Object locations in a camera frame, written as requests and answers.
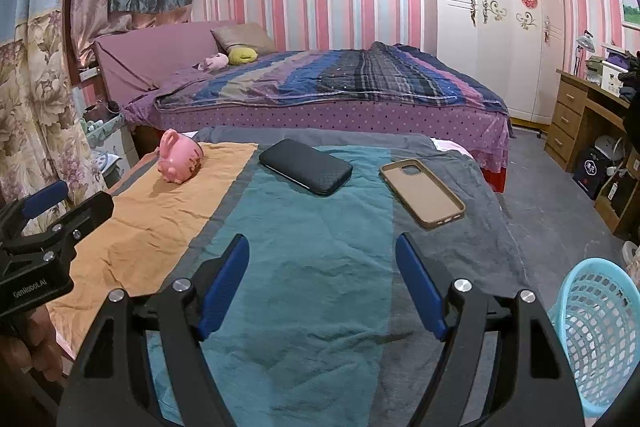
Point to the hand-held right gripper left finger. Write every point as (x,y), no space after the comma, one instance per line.
(225,287)

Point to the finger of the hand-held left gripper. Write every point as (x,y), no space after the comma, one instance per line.
(45,199)
(85,214)

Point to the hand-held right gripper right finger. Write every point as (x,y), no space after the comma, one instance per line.
(420,287)

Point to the light blue plastic basket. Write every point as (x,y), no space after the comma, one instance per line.
(607,347)

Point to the person's left hand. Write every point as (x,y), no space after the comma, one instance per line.
(45,342)

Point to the white bedside cabinet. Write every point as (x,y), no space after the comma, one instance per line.
(110,147)

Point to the tan phone case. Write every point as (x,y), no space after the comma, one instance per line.
(422,194)

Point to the blue floral door curtain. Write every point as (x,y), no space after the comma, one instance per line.
(40,97)

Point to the pink piggy bank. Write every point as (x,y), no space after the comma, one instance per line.
(180,157)

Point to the black wallet case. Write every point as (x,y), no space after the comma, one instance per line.
(305,167)

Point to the purple bed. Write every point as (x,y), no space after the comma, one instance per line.
(325,122)

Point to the pink plush toy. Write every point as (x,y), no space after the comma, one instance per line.
(214,63)

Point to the dark paper bag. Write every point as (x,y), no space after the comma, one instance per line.
(592,174)

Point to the white shoe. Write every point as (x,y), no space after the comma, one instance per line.
(631,253)

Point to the wooden desk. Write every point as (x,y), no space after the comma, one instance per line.
(565,127)

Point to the striped blanket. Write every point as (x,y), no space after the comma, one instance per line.
(350,79)

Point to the yellow plush toy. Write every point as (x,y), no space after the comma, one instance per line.
(242,56)

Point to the white round appliance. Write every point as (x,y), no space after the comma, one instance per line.
(609,148)

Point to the brown pillow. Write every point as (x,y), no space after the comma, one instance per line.
(242,36)

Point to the white wardrobe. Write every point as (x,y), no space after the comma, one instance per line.
(495,57)

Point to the white storage box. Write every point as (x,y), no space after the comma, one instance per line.
(612,79)

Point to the desk lamp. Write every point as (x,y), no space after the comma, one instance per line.
(584,47)

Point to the dark clothes pile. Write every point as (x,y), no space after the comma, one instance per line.
(631,79)

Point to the wall socket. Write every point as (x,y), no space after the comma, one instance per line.
(88,73)

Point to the small wall photo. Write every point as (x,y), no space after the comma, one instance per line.
(631,4)

